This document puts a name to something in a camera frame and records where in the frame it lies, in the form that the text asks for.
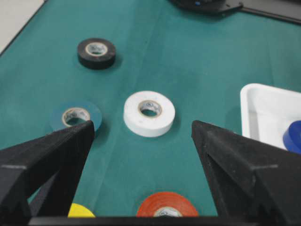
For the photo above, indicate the white plastic tray case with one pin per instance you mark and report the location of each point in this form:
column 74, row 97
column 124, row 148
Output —
column 267, row 112

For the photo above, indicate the white tape roll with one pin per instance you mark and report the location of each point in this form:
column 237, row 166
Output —
column 148, row 113

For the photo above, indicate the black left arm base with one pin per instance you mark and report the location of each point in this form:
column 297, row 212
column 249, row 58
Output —
column 286, row 10

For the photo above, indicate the yellow tape roll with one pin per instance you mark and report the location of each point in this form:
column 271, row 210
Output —
column 79, row 211

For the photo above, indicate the blue tape roll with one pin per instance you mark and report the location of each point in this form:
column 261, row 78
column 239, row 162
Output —
column 292, row 137

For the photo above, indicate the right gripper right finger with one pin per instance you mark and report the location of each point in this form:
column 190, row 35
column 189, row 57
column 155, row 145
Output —
column 248, row 178

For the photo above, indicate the red tape roll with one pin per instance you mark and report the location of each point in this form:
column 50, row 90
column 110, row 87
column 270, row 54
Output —
column 166, row 204

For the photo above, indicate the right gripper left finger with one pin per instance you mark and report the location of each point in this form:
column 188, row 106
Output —
column 39, row 177

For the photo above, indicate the teal green tape roll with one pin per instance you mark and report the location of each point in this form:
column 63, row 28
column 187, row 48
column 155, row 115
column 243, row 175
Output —
column 73, row 113

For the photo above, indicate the black tape roll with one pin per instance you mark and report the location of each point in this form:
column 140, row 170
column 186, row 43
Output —
column 96, row 53

